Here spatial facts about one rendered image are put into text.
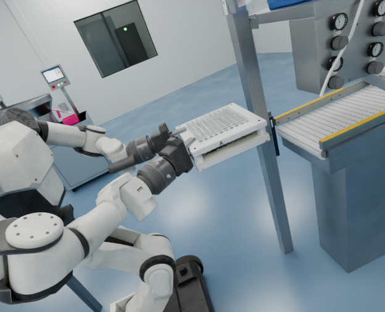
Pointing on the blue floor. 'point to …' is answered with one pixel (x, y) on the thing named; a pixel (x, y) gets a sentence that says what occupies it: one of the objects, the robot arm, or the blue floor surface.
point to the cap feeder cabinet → (77, 162)
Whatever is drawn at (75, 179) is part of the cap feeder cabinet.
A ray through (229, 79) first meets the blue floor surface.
